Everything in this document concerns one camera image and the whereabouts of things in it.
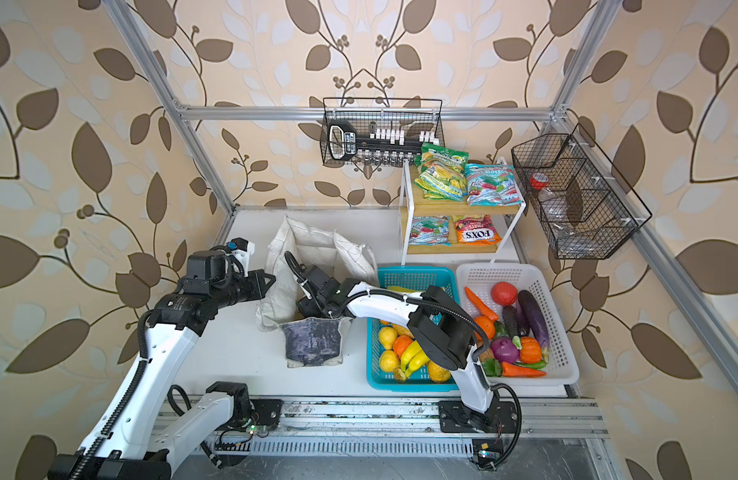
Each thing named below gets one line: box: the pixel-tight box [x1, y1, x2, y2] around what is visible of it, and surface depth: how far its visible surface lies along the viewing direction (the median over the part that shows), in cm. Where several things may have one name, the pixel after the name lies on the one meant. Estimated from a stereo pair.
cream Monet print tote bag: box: [256, 215, 379, 368], surface depth 79 cm
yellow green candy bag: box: [414, 142, 470, 202], surface depth 78 cm
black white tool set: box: [328, 120, 439, 165], surface depth 86 cm
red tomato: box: [491, 281, 518, 306], surface depth 93 cm
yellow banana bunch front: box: [401, 340, 430, 377], surface depth 78 cm
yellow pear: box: [379, 326, 398, 350], surface depth 85 cm
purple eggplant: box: [518, 290, 550, 347], surface depth 85 cm
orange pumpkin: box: [519, 336, 541, 364], surface depth 80 cm
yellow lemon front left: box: [379, 349, 400, 373], surface depth 81 cm
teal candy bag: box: [466, 163, 523, 206], surface depth 77 cm
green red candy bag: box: [409, 215, 452, 247], surface depth 91 cm
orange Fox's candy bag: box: [453, 214, 502, 245], surface depth 93 cm
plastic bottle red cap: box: [530, 172, 570, 229], surface depth 80 cm
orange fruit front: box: [428, 360, 451, 384], surface depth 78 cm
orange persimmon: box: [393, 335, 413, 359], surface depth 82 cm
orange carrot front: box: [501, 361, 547, 377], surface depth 78 cm
